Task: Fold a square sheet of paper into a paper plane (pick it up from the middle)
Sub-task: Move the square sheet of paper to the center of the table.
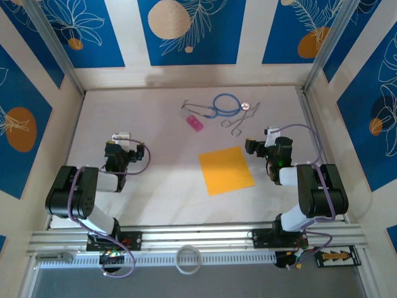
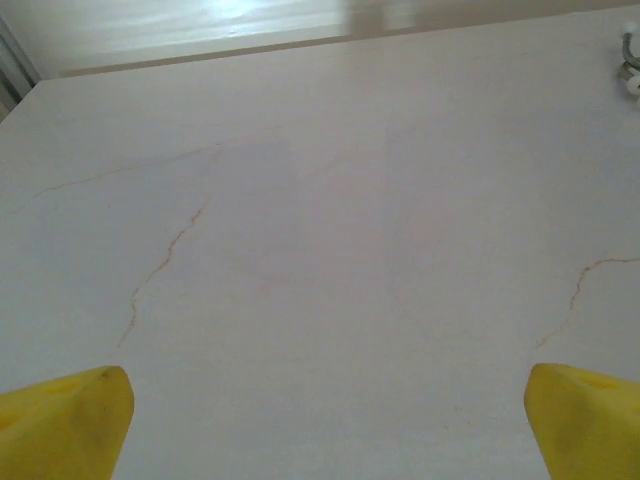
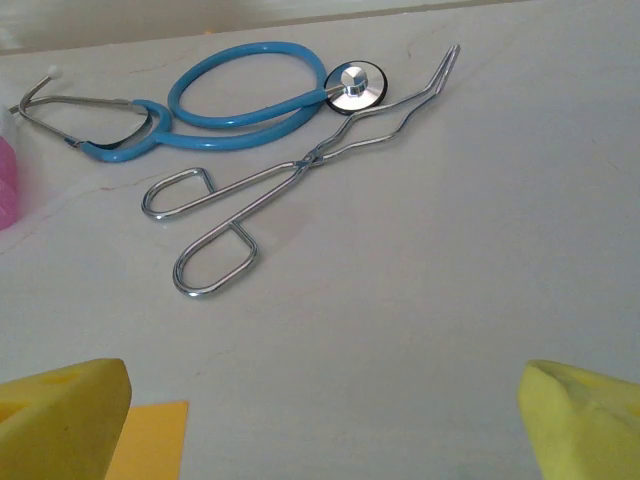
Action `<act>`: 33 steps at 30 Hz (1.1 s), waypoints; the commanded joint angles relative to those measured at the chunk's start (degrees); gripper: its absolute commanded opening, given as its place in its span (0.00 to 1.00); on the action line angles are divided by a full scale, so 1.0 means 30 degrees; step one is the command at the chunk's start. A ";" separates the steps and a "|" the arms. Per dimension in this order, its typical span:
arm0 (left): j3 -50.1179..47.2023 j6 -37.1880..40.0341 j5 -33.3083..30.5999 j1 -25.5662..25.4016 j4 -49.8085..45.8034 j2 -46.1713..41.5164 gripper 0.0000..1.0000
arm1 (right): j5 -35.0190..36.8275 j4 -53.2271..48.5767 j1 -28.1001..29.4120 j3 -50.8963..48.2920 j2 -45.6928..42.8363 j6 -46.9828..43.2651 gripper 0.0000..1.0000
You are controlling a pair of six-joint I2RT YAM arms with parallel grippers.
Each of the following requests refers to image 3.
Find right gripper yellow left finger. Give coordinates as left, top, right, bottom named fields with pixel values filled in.
left=0, top=357, right=133, bottom=480

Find blue stethoscope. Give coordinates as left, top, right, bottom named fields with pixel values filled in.
left=7, top=41, right=390, bottom=164

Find orange paper sheet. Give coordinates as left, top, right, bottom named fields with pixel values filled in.
left=104, top=401, right=190, bottom=480

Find metal crucible tongs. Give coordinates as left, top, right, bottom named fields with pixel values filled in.
left=142, top=44, right=461, bottom=297

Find pink plastic box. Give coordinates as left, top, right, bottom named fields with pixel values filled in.
left=0, top=137, right=22, bottom=231

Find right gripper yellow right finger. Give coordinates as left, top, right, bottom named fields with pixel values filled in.
left=517, top=359, right=640, bottom=480

